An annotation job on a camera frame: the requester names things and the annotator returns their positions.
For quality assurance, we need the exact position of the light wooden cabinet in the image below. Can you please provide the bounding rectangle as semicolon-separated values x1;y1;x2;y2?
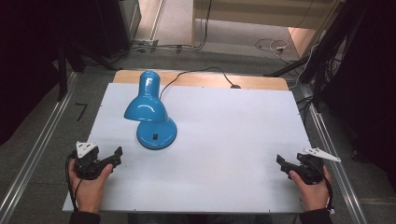
191;0;347;59

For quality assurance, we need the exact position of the black lamp power cable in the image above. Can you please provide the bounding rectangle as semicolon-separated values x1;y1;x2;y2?
159;66;242;100

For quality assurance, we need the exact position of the white cable with plug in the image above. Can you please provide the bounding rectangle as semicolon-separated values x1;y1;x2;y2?
254;37;292;63

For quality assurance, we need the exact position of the black metal stand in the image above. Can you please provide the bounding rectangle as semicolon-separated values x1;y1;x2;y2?
55;40;120;102
264;0;368;110

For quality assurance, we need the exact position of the blue desk lamp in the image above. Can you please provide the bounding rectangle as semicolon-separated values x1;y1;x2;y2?
123;70;178;150

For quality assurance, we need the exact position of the black curtain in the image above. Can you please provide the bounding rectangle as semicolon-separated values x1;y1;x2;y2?
320;0;396;188
0;0;132;146

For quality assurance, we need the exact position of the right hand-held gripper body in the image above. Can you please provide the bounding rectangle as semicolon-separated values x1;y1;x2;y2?
290;147;342;185

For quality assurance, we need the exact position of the metal floor rail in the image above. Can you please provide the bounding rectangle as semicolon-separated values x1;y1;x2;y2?
0;72;78;224
300;83;370;224

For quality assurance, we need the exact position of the person's left hand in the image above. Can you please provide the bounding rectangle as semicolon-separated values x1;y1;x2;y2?
68;160;114;215

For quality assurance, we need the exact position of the right hand-held gripper black cable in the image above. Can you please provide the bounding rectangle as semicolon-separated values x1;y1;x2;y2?
306;157;335;216

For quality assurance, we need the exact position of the left hand-held gripper black cable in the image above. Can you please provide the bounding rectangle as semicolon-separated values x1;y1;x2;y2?
64;150;82;213

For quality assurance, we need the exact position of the hand-held gripper black cable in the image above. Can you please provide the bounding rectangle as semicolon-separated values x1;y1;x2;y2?
64;150;82;213
306;157;335;216

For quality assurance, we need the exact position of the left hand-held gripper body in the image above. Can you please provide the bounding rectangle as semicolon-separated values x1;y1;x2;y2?
73;141;108;181

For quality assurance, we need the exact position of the white board table cover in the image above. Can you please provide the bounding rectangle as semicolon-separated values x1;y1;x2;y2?
62;82;316;215

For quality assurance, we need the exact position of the grey power strip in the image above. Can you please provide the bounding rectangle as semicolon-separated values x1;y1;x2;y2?
132;38;160;48

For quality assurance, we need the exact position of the person's right hand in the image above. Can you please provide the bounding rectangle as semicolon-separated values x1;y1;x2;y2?
289;165;332;213

